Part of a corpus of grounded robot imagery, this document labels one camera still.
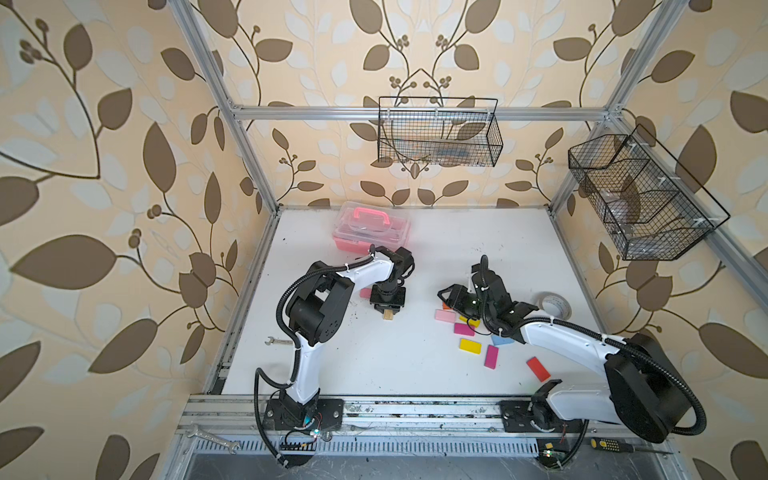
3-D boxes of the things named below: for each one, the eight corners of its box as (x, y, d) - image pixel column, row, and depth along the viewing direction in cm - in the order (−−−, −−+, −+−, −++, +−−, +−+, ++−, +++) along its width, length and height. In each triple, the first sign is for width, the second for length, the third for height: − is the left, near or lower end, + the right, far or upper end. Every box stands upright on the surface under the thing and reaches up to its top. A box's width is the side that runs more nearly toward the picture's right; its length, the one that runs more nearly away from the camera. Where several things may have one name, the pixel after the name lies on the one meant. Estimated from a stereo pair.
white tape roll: (535, 310, 95) (539, 305, 92) (539, 294, 98) (543, 288, 96) (565, 323, 92) (570, 318, 89) (569, 306, 95) (574, 301, 93)
